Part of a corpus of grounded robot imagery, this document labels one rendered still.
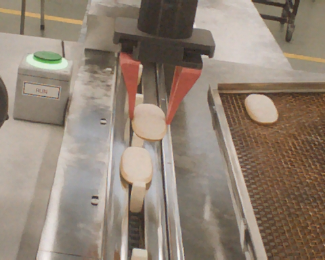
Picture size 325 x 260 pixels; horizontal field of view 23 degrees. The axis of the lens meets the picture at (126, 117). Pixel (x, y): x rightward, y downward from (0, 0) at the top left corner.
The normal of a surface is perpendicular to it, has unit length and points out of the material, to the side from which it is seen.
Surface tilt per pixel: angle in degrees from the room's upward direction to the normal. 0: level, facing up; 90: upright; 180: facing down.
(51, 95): 90
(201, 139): 0
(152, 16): 90
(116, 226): 0
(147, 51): 90
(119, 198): 0
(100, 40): 90
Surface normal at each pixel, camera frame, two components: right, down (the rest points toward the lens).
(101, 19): -0.01, 0.36
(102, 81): 0.16, -0.92
